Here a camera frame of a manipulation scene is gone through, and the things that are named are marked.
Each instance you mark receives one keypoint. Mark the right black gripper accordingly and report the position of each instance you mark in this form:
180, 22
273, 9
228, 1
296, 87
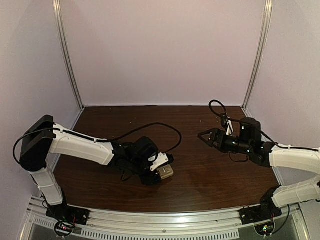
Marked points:
216, 138

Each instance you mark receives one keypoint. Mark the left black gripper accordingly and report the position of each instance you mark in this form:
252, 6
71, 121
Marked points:
149, 179

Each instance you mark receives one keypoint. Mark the grey remote control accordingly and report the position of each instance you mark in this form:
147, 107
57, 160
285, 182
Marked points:
165, 172

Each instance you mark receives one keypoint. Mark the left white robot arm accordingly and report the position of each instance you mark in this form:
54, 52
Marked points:
142, 157

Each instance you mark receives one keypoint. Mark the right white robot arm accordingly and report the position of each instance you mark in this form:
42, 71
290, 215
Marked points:
269, 154

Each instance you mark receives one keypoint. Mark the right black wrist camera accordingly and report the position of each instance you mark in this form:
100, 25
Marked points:
226, 123

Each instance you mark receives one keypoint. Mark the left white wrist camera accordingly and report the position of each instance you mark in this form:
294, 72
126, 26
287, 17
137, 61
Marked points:
157, 161

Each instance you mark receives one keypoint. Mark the front aluminium rail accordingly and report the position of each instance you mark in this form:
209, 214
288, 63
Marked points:
223, 224

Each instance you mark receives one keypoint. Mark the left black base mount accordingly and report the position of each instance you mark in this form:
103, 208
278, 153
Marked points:
67, 217

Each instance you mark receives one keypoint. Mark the right aluminium frame post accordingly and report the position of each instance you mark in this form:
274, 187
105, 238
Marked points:
264, 32

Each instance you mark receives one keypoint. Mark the aluminium frame post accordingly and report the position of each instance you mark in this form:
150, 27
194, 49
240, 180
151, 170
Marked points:
57, 8
264, 32

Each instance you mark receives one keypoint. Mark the left aluminium frame post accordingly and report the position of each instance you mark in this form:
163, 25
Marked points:
57, 8

